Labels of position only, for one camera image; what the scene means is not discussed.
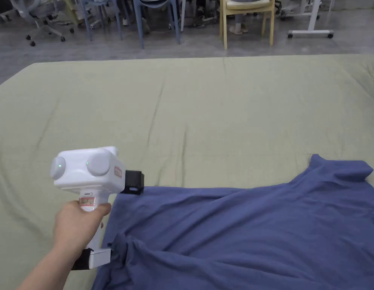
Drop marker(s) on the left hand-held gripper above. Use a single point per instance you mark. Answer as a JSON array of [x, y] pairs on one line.
[[84, 173]]

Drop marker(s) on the dark blue shirt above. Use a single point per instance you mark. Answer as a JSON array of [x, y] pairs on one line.
[[244, 232]]

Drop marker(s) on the person's left forearm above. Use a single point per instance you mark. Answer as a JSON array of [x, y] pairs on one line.
[[39, 269]]

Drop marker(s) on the person's left hand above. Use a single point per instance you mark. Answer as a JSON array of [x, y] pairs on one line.
[[75, 225]]

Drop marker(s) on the white desk with wheeled base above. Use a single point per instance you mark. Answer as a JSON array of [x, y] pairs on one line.
[[312, 21]]

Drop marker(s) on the bed with pale green sheet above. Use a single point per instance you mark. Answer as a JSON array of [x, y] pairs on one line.
[[181, 108]]

